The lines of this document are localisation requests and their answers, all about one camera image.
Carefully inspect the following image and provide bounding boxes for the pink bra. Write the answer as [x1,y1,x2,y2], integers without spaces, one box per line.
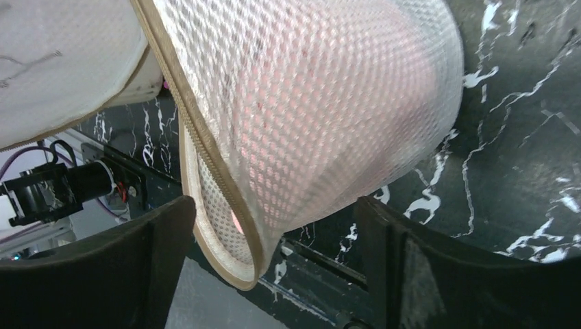
[236,29,435,232]

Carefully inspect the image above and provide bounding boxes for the white mesh laundry bag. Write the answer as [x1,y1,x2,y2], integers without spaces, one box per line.
[1,1,463,291]

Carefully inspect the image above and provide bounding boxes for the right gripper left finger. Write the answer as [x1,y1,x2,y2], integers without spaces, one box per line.
[1,196,196,328]

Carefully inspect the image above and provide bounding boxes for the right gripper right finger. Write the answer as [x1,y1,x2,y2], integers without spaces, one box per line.
[354,197,580,328]

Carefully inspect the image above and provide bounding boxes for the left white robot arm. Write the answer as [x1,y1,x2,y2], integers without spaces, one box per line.
[1,140,118,230]

